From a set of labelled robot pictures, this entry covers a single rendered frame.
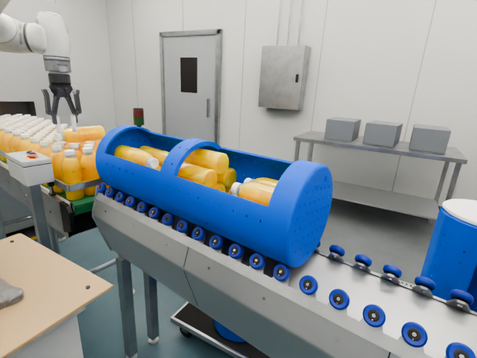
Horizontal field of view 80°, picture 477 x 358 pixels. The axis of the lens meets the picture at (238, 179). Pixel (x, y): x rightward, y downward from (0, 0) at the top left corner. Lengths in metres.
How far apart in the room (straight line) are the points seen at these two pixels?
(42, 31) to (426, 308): 1.48
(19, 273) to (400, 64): 3.89
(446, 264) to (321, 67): 3.27
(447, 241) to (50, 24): 1.62
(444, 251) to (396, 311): 0.49
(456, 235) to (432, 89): 2.94
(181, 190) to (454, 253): 0.94
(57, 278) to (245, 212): 0.44
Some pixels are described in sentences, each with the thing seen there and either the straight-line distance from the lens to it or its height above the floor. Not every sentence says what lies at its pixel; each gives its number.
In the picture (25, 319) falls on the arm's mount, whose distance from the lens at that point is 0.67.
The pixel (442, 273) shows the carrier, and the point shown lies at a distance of 1.29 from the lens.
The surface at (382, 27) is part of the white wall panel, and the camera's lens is 4.09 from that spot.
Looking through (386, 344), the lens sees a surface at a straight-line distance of 0.75.
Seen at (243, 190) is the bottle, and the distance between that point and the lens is 0.78.
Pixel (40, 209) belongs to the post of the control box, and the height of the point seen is 0.86.
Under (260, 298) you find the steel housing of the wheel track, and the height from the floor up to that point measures 0.87.
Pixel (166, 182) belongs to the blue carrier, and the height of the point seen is 1.12.
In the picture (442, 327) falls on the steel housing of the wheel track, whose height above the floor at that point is 0.93.
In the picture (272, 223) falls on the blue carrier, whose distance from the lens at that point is 0.68.
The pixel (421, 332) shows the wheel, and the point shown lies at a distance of 0.72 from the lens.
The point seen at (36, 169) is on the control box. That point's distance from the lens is 1.38.
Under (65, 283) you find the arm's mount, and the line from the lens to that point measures 0.72.
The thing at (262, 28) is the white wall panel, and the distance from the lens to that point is 4.52.
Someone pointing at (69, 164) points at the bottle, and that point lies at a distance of 1.40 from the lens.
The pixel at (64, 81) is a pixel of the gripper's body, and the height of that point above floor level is 1.40.
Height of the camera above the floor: 1.41
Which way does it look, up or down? 18 degrees down
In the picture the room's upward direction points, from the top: 3 degrees clockwise
